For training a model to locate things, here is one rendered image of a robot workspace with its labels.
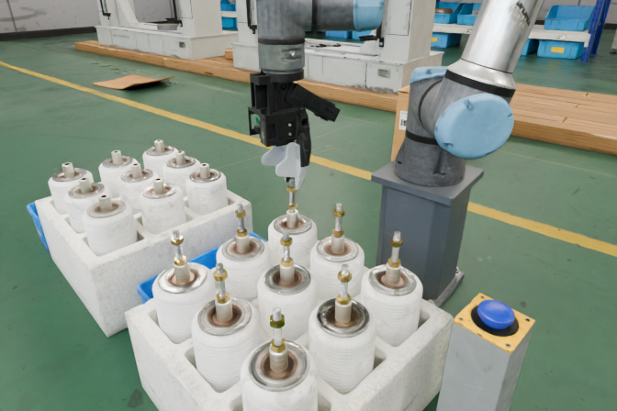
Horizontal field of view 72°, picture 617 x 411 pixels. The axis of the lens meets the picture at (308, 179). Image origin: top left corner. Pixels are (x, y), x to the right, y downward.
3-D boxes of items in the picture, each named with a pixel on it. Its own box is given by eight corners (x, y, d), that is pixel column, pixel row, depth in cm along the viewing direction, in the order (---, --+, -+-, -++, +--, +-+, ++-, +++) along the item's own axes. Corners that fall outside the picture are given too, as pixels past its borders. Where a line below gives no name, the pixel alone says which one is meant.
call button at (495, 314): (485, 306, 53) (487, 294, 52) (517, 323, 51) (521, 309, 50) (469, 322, 51) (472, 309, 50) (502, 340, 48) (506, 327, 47)
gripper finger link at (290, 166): (274, 194, 75) (268, 144, 72) (302, 187, 78) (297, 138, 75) (281, 199, 73) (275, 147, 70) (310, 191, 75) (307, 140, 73)
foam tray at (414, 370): (296, 290, 103) (295, 227, 95) (440, 391, 78) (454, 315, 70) (141, 386, 78) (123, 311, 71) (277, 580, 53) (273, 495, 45)
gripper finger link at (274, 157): (258, 179, 80) (258, 135, 75) (286, 172, 83) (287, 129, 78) (264, 187, 78) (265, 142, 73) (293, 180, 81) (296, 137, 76)
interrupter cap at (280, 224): (297, 212, 87) (297, 209, 87) (319, 227, 82) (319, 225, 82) (265, 224, 83) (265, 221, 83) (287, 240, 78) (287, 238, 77)
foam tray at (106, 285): (182, 210, 139) (175, 160, 131) (255, 261, 114) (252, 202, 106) (51, 259, 114) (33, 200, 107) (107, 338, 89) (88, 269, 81)
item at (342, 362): (298, 394, 69) (297, 307, 61) (347, 371, 73) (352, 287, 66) (328, 445, 61) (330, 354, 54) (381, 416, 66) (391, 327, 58)
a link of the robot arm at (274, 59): (290, 38, 72) (316, 43, 66) (291, 65, 74) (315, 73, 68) (250, 41, 69) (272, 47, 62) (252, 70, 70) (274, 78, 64)
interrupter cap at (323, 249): (329, 268, 70) (329, 265, 70) (308, 245, 76) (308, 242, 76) (366, 257, 73) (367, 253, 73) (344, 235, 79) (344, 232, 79)
